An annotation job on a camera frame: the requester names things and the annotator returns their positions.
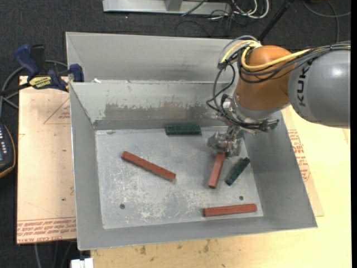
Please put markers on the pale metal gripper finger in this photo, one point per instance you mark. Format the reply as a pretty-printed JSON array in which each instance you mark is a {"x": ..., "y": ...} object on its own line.
[
  {"x": 216, "y": 142},
  {"x": 234, "y": 147}
]

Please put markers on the dark green flat block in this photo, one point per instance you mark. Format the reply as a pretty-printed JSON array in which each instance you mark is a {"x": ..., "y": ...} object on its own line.
[
  {"x": 237, "y": 171},
  {"x": 183, "y": 130}
]

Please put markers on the red-brown flat block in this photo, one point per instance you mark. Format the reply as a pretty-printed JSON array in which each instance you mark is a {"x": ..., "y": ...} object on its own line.
[
  {"x": 148, "y": 166},
  {"x": 217, "y": 172},
  {"x": 229, "y": 210}
]

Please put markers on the grey metal bin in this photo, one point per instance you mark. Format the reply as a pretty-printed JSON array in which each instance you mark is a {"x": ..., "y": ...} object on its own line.
[{"x": 156, "y": 194}]

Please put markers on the brown cardboard board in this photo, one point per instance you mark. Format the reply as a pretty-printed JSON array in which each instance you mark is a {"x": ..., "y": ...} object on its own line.
[{"x": 44, "y": 160}]

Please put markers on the black cylinder on white bracket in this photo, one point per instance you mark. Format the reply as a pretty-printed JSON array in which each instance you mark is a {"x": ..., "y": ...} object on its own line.
[{"x": 227, "y": 104}]

